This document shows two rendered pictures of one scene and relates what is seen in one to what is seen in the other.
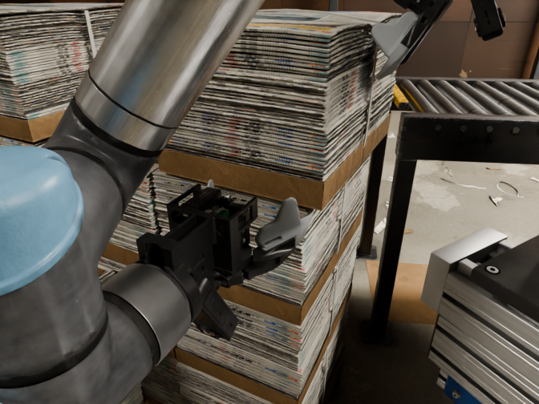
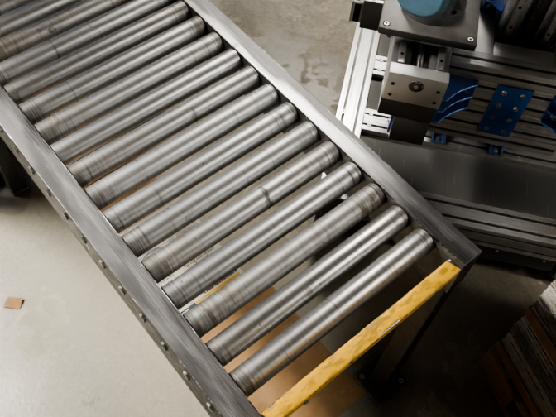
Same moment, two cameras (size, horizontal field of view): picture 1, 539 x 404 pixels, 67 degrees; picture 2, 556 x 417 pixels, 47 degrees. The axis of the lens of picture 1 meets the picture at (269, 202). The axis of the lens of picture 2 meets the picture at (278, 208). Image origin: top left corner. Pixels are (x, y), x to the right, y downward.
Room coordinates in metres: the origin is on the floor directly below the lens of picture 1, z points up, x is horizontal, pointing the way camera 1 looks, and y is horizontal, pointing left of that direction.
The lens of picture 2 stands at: (1.75, -0.28, 1.82)
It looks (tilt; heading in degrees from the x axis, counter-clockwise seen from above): 58 degrees down; 219
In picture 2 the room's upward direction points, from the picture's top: 5 degrees clockwise
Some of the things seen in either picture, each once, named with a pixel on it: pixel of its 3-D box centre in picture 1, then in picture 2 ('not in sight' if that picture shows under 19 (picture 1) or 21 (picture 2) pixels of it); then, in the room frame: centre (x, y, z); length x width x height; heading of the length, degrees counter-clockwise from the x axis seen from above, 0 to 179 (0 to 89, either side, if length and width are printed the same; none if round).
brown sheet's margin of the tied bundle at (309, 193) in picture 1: (257, 158); not in sight; (0.62, 0.02, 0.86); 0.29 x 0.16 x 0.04; 62
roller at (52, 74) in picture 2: not in sight; (102, 51); (1.23, -1.25, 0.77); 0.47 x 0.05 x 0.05; 173
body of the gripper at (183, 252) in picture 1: (199, 252); not in sight; (0.32, 0.07, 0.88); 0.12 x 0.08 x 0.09; 153
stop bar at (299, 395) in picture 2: (391, 88); (367, 338); (1.34, -0.40, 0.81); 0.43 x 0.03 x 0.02; 173
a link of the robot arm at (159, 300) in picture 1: (139, 310); not in sight; (0.25, 0.11, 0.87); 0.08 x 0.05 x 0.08; 63
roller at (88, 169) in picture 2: not in sight; (169, 123); (1.26, -0.99, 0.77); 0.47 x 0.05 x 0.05; 173
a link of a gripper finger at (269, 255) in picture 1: (257, 254); not in sight; (0.35, 0.01, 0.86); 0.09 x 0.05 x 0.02; 127
